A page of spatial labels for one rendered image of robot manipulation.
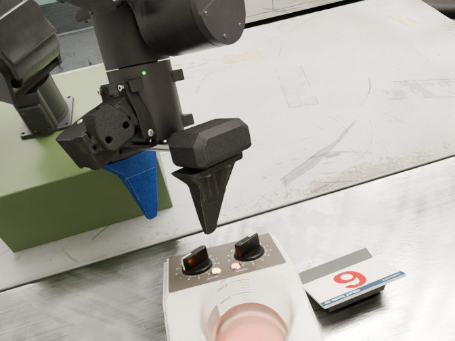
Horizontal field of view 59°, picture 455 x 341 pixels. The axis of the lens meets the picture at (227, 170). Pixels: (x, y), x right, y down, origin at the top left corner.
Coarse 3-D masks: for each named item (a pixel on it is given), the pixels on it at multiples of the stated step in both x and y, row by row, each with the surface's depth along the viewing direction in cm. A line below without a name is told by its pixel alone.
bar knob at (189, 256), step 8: (200, 248) 41; (184, 256) 40; (192, 256) 40; (200, 256) 41; (208, 256) 42; (184, 264) 40; (192, 264) 40; (200, 264) 41; (208, 264) 41; (184, 272) 40; (192, 272) 40; (200, 272) 40
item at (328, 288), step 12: (372, 264) 43; (336, 276) 43; (348, 276) 42; (360, 276) 41; (372, 276) 41; (384, 276) 40; (312, 288) 42; (324, 288) 41; (336, 288) 40; (348, 288) 40; (324, 300) 39
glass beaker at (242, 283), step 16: (224, 272) 27; (240, 272) 28; (256, 272) 28; (272, 272) 27; (208, 288) 27; (224, 288) 28; (240, 288) 29; (256, 288) 29; (272, 288) 28; (288, 288) 26; (208, 304) 27; (224, 304) 30; (272, 304) 30; (288, 304) 27; (208, 320) 28; (288, 320) 29; (208, 336) 27; (288, 336) 24
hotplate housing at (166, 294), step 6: (270, 234) 45; (276, 240) 44; (282, 252) 41; (168, 258) 45; (288, 258) 40; (168, 264) 43; (288, 264) 38; (168, 270) 42; (168, 276) 41; (168, 282) 40; (168, 288) 39; (168, 294) 38; (306, 294) 36; (162, 300) 38; (168, 336) 35
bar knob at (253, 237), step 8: (256, 232) 42; (240, 240) 41; (248, 240) 41; (256, 240) 42; (240, 248) 40; (248, 248) 41; (256, 248) 42; (240, 256) 41; (248, 256) 41; (256, 256) 40
